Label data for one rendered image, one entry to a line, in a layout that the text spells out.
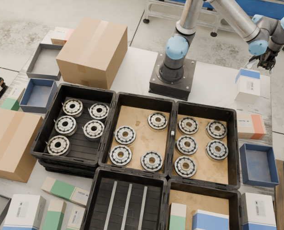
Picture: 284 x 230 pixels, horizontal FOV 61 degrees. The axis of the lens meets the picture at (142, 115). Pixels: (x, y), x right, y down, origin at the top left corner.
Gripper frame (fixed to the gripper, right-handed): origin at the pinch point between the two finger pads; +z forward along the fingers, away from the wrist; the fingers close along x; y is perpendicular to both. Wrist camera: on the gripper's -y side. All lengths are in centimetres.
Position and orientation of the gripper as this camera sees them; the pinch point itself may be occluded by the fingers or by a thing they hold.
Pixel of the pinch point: (256, 70)
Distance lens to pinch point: 157.5
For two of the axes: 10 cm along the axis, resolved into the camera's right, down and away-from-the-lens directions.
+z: -0.4, 5.2, 8.5
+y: -2.5, 8.2, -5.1
